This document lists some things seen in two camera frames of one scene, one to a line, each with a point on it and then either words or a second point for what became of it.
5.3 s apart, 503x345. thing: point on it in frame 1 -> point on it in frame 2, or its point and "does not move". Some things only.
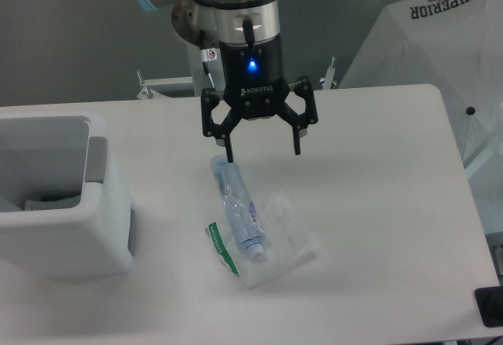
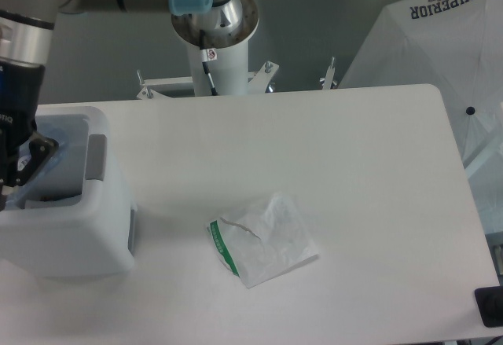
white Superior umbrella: x=450 y=37 does not move
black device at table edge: x=490 y=302 does not move
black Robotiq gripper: x=254 y=86 -> x=21 y=86
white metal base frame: x=146 y=93 does not move
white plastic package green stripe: x=289 y=243 does not move
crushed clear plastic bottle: x=244 y=220 -> x=25 y=192
